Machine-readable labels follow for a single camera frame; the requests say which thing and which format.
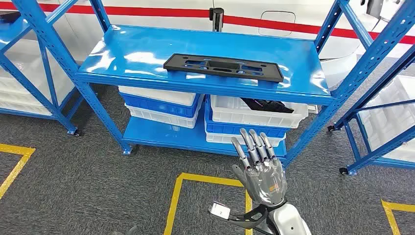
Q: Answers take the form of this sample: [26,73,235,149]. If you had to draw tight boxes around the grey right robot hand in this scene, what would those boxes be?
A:
[231,128,289,208]

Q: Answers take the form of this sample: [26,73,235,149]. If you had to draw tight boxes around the white car with red stripe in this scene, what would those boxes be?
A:
[0,0,415,90]

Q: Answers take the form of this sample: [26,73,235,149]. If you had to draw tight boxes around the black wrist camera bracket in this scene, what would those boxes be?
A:
[220,204,270,231]

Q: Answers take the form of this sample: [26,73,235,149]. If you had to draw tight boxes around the black plastic plate with cutouts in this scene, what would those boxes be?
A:
[163,53,285,83]

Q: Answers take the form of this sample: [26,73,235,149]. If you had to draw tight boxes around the black-topped chrome stanchion post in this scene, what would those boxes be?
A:
[209,7,225,32]

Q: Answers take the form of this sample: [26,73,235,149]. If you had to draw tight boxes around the blue steel shelf rack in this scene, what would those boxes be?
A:
[327,45,415,177]
[0,0,82,137]
[11,0,415,169]

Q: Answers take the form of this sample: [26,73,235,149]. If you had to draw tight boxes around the yellow floor tape square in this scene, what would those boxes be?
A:
[0,143,36,200]
[163,172,254,235]
[381,200,415,235]

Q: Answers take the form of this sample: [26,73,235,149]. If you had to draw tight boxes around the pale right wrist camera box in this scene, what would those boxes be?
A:
[209,201,231,220]

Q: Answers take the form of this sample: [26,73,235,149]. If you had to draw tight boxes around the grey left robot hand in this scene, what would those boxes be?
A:
[112,225,138,235]

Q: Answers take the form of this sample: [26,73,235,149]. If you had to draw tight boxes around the black part in bin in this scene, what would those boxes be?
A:
[240,97,295,114]

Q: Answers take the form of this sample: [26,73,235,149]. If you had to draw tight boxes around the large white plastic crate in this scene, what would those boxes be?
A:
[0,39,75,116]
[358,75,415,163]

